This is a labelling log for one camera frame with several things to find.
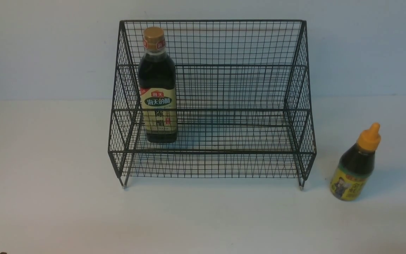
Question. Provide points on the dark vinegar bottle gold cap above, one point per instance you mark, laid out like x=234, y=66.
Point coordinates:
x=157, y=82

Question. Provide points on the small sauce bottle orange cap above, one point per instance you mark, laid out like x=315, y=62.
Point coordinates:
x=356, y=165

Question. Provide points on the black wire mesh shelf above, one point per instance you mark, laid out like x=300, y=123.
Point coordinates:
x=243, y=101

